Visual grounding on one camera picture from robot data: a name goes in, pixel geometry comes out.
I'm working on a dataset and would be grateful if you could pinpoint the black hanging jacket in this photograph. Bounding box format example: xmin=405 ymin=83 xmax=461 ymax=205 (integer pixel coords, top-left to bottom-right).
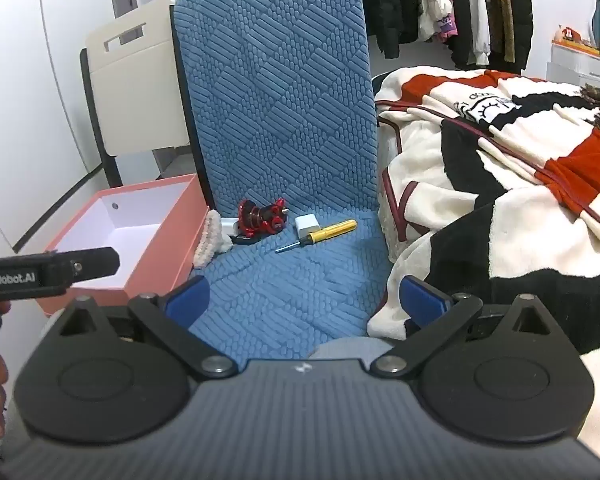
xmin=352 ymin=0 xmax=422 ymax=59

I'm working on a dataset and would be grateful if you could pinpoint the white puffer jacket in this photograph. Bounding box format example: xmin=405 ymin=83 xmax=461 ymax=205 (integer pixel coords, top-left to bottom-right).
xmin=414 ymin=0 xmax=454 ymax=43

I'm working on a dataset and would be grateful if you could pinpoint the pink cardboard box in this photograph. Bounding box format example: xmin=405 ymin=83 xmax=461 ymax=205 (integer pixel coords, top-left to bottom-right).
xmin=36 ymin=174 xmax=211 ymax=318

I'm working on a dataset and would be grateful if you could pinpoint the yellow handled screwdriver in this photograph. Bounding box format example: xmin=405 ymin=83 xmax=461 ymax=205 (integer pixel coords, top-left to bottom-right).
xmin=275 ymin=219 xmax=358 ymax=254

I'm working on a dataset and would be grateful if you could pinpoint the red and white figurine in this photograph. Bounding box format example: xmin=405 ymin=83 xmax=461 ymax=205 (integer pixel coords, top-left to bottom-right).
xmin=554 ymin=24 xmax=582 ymax=45

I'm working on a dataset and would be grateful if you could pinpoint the cream folding chair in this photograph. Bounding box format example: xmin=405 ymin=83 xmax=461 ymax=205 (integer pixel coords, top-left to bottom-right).
xmin=80 ymin=0 xmax=201 ymax=188

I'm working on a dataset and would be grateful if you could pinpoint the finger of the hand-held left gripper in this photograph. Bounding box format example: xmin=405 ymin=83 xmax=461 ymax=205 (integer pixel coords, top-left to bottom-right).
xmin=45 ymin=246 xmax=121 ymax=293

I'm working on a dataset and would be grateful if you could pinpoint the long black hanging coat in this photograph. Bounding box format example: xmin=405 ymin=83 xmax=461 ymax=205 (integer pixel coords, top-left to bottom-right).
xmin=502 ymin=0 xmax=534 ymax=73

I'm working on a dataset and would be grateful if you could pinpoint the blue quilted chair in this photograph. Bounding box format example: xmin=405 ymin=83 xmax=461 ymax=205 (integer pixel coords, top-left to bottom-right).
xmin=172 ymin=0 xmax=396 ymax=361

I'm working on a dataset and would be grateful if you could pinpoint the brown patterned hanging garment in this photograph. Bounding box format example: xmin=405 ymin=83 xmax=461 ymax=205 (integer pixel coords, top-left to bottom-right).
xmin=484 ymin=0 xmax=512 ymax=61

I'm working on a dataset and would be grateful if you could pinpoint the white dresser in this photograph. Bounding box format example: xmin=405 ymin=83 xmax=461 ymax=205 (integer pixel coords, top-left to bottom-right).
xmin=545 ymin=42 xmax=600 ymax=92

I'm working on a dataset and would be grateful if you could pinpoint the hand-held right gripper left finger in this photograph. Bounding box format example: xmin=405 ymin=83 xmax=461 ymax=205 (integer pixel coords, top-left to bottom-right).
xmin=55 ymin=276 xmax=238 ymax=381

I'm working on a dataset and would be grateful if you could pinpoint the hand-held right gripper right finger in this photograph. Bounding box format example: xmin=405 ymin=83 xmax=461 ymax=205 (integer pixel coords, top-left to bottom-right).
xmin=370 ymin=276 xmax=556 ymax=380

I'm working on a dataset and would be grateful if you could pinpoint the red white black blanket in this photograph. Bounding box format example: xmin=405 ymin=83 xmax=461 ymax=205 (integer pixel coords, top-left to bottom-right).
xmin=367 ymin=66 xmax=600 ymax=471

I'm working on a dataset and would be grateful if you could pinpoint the red and black toy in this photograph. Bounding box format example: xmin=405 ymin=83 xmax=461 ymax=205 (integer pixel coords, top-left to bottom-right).
xmin=236 ymin=198 xmax=289 ymax=237

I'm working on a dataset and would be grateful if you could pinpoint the pink hanging garment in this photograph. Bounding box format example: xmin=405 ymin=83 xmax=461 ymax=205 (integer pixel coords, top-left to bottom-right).
xmin=432 ymin=0 xmax=462 ymax=45

